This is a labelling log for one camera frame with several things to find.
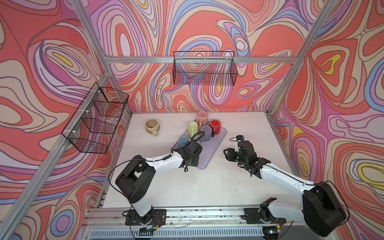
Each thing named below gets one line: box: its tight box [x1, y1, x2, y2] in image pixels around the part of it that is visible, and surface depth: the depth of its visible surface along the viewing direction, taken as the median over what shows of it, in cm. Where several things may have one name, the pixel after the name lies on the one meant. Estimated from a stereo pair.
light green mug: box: [187, 121, 199, 138], surface depth 101 cm
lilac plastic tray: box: [197, 126, 227, 169], surface depth 103 cm
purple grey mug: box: [199, 124, 212, 143], surface depth 101 cm
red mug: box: [209, 118, 222, 138], surface depth 104 cm
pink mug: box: [196, 110, 209, 132], surface depth 105 cm
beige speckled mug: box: [145, 119, 160, 137], surface depth 103 cm
